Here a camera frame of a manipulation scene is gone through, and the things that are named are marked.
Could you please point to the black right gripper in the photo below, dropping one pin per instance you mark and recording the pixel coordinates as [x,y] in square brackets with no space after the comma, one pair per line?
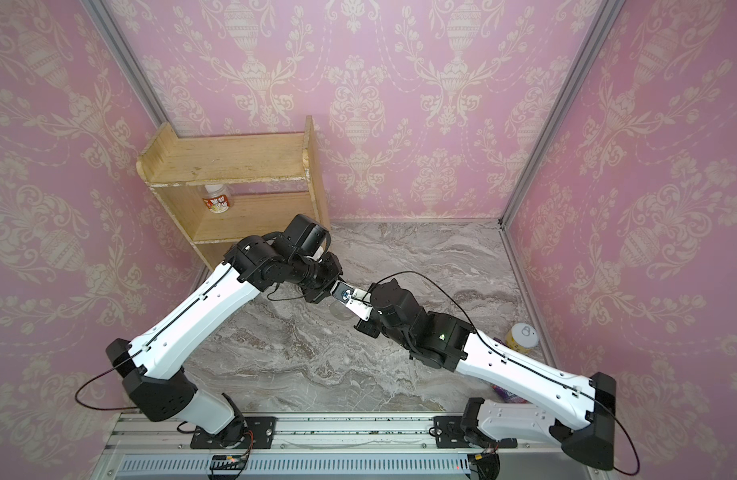
[374,309]

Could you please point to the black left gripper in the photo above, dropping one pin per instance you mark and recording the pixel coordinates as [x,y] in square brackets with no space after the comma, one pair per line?
[332,259]

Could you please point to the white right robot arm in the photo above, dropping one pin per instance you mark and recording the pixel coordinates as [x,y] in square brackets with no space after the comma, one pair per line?
[575,412]

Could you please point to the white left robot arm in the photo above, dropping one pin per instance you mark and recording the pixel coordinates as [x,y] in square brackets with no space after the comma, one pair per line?
[152,365]

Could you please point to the small bottle red label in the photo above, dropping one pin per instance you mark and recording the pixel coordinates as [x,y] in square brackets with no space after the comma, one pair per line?
[217,198]

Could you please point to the wooden two-tier shelf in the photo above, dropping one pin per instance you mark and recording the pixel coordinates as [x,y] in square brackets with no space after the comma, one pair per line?
[272,178]

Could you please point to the purple candy bag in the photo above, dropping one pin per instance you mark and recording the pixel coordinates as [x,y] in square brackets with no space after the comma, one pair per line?
[507,396]

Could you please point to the white round jar yellow base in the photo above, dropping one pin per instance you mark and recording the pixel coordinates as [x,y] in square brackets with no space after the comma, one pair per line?
[522,338]

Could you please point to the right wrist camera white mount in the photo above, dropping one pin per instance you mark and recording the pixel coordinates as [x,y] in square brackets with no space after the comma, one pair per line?
[350,302]

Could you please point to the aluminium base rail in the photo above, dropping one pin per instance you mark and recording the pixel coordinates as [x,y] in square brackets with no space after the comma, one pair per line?
[359,445]

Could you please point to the aluminium corner wall profile left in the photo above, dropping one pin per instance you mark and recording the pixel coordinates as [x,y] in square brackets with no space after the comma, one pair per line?
[103,18]

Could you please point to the aluminium corner wall profile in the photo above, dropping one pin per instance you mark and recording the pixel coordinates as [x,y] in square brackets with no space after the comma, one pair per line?
[600,27]
[103,18]

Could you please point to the aluminium corner wall profile right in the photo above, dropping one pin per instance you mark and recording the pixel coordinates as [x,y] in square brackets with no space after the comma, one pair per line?
[600,27]

